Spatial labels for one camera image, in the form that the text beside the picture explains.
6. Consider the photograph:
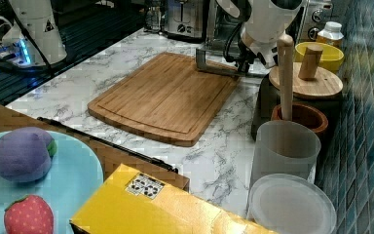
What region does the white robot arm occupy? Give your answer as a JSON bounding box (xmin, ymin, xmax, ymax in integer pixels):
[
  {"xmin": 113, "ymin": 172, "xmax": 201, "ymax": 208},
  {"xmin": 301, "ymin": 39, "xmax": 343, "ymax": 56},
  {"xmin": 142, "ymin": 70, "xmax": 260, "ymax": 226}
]
[{"xmin": 216, "ymin": 0, "xmax": 303, "ymax": 68}]

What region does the purple plush eggplant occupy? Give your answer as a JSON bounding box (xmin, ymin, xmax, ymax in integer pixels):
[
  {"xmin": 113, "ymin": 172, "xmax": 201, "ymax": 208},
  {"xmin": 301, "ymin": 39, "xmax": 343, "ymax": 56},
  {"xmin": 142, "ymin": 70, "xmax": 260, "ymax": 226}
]
[{"xmin": 0, "ymin": 127, "xmax": 57, "ymax": 182}]

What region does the brown wooden mortar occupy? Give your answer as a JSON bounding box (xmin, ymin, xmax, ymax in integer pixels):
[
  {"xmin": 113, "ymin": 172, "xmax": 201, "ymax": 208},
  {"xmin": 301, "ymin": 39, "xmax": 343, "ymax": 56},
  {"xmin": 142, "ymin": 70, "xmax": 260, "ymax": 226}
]
[{"xmin": 271, "ymin": 102, "xmax": 329, "ymax": 138}]

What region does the glass oven door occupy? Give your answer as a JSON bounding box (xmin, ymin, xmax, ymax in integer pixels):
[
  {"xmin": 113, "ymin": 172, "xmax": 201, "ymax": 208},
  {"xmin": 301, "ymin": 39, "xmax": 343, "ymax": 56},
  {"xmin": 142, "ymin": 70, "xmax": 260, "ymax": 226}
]
[{"xmin": 195, "ymin": 46, "xmax": 271, "ymax": 78}]

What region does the translucent plastic cup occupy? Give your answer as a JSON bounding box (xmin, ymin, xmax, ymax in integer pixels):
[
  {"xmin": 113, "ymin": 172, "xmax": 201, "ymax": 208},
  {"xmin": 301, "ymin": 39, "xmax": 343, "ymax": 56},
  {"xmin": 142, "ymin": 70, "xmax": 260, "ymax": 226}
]
[{"xmin": 250, "ymin": 120, "xmax": 321, "ymax": 185}]

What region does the light blue plate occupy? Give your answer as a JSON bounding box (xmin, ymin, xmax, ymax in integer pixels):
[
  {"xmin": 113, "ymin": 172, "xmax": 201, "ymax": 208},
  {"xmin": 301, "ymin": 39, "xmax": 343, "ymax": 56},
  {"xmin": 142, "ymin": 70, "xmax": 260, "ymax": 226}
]
[{"xmin": 0, "ymin": 132, "xmax": 103, "ymax": 234}]

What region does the round wooden lid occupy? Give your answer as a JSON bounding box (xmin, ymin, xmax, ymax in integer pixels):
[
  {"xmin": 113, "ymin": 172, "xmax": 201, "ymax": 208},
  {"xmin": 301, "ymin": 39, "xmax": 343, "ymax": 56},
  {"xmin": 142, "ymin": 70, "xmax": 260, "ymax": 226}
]
[{"xmin": 268, "ymin": 44, "xmax": 344, "ymax": 100}]

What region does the wooden pestle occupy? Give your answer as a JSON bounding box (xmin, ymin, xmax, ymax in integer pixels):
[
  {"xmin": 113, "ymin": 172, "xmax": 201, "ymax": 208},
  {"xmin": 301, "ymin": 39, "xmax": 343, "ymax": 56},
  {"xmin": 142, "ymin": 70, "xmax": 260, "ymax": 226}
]
[{"xmin": 277, "ymin": 34, "xmax": 294, "ymax": 121}]

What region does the translucent plastic lid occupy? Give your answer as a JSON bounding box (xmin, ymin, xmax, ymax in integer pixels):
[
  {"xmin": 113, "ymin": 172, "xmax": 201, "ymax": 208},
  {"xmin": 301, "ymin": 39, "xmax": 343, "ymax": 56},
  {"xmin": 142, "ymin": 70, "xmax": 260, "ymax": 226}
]
[{"xmin": 247, "ymin": 174, "xmax": 337, "ymax": 234}]

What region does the yellow cereal box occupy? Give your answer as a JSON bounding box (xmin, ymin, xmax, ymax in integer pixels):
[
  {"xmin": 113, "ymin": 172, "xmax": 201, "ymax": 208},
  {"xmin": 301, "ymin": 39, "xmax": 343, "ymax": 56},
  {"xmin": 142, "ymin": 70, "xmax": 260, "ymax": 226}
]
[{"xmin": 70, "ymin": 164, "xmax": 277, "ymax": 234}]

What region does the stainless steel toaster oven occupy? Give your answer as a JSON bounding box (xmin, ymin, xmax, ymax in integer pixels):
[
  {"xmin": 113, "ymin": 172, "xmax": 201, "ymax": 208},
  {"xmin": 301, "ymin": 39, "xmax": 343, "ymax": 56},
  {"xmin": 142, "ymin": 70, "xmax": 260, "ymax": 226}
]
[{"xmin": 206, "ymin": 0, "xmax": 332, "ymax": 52}]

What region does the bottle with white cap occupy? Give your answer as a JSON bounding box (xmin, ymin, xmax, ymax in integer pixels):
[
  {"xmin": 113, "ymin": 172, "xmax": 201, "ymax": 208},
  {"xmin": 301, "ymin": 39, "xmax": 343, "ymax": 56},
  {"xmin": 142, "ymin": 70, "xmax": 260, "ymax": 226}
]
[{"xmin": 316, "ymin": 21, "xmax": 344, "ymax": 48}]

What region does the yellow bowl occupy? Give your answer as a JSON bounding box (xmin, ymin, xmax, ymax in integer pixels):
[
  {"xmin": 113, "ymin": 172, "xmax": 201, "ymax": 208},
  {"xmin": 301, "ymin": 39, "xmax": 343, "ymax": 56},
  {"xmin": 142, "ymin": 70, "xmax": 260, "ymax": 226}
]
[{"xmin": 294, "ymin": 42, "xmax": 344, "ymax": 73}]

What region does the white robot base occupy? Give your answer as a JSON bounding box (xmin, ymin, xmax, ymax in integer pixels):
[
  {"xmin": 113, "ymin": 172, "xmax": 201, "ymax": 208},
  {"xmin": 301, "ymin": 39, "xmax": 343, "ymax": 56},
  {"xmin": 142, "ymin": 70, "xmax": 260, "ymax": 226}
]
[{"xmin": 2, "ymin": 0, "xmax": 67, "ymax": 68}]

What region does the bamboo cutting board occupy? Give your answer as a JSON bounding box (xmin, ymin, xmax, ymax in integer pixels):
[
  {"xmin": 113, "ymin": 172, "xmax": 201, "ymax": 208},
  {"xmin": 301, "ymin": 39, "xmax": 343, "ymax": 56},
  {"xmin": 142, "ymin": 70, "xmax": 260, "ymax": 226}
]
[{"xmin": 88, "ymin": 53, "xmax": 240, "ymax": 147}]

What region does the red plush strawberry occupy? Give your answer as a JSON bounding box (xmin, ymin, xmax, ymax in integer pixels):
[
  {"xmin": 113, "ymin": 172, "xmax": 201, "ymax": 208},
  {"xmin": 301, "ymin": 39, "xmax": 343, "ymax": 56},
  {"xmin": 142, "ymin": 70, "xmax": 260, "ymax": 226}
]
[{"xmin": 4, "ymin": 195, "xmax": 55, "ymax": 234}]

